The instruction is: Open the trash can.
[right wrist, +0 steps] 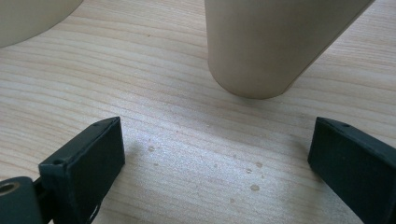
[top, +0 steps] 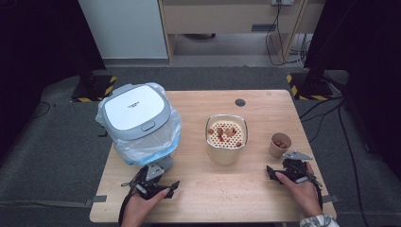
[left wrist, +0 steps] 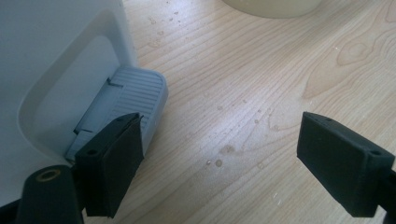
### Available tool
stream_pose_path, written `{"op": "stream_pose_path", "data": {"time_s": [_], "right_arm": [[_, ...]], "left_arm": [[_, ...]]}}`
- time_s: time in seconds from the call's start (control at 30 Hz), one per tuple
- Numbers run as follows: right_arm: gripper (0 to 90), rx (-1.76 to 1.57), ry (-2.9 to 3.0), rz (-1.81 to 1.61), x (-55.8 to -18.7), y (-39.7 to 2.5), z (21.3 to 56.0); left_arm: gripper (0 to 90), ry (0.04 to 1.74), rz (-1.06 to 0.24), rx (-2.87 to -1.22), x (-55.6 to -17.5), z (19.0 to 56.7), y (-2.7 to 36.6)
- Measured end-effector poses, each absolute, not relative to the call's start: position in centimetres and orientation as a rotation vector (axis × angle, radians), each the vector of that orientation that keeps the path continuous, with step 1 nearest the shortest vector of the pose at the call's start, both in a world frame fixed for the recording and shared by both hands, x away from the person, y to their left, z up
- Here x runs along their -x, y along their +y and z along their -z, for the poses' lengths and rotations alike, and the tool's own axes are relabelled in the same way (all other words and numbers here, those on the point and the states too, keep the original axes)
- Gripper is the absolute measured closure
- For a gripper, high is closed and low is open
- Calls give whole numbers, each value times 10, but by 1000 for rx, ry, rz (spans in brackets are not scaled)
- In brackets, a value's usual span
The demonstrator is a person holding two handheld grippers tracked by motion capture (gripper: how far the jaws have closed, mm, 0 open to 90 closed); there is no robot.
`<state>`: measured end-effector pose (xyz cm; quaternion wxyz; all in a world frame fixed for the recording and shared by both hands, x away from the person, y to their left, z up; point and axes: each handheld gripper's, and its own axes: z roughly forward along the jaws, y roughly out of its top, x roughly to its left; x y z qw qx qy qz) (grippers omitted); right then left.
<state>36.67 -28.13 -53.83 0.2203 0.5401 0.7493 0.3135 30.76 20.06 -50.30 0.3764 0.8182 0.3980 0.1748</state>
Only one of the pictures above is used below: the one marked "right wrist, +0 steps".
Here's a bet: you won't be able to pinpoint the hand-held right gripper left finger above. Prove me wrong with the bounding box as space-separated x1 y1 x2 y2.
38 116 126 224

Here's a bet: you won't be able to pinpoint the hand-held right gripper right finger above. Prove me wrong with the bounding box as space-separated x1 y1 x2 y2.
307 116 396 224

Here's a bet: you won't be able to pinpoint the beige cup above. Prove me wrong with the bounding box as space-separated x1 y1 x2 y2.
204 0 376 101

